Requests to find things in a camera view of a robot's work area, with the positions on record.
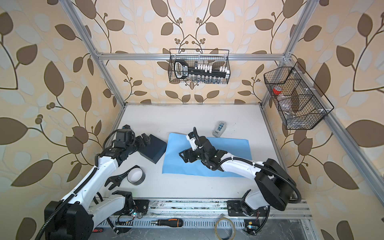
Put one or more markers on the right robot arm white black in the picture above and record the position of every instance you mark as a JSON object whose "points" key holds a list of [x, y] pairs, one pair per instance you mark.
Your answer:
{"points": [[276, 188]]}

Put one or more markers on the black orange screwdriver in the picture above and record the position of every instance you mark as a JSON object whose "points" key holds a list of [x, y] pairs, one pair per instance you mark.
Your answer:
{"points": [[173, 223]]}

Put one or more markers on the wire basket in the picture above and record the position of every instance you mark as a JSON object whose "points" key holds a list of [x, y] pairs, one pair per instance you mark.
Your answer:
{"points": [[215, 57], [302, 104]]}

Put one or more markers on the black socket set rail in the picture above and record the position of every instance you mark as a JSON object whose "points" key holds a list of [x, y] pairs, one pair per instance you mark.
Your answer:
{"points": [[201, 71]]}

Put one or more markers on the clear tape roll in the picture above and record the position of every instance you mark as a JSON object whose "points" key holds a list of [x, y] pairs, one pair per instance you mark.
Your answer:
{"points": [[224, 229]]}

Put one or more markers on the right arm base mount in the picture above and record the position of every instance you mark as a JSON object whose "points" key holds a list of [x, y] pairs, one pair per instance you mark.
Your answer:
{"points": [[238, 209]]}

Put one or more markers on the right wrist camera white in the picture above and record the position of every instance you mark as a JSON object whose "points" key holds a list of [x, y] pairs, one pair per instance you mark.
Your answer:
{"points": [[192, 140]]}

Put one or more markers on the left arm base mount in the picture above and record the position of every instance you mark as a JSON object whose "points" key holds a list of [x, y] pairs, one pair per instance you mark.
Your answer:
{"points": [[139, 206]]}

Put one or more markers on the grey tape dispenser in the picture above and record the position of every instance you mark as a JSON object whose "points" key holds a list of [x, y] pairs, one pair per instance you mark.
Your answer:
{"points": [[219, 129]]}

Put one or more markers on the right wire basket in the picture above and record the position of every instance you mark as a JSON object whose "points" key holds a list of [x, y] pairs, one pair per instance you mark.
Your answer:
{"points": [[302, 104]]}

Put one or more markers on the back wire basket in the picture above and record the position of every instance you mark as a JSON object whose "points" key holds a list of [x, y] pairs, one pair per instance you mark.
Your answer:
{"points": [[215, 57]]}

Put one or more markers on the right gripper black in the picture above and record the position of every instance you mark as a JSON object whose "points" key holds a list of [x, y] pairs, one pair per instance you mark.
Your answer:
{"points": [[187, 152]]}

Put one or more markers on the grey duct tape roll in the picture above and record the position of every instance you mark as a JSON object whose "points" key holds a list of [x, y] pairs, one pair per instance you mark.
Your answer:
{"points": [[136, 176]]}

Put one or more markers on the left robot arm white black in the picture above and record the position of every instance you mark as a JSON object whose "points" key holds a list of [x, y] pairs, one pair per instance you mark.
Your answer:
{"points": [[73, 218]]}

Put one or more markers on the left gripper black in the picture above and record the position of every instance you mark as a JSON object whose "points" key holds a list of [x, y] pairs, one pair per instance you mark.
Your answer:
{"points": [[147, 140]]}

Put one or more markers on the dark navy gift box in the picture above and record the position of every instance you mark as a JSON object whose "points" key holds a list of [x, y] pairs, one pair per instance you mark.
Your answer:
{"points": [[155, 150]]}

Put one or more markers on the light blue wrapping paper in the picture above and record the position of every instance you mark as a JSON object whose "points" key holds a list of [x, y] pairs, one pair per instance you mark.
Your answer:
{"points": [[174, 164]]}

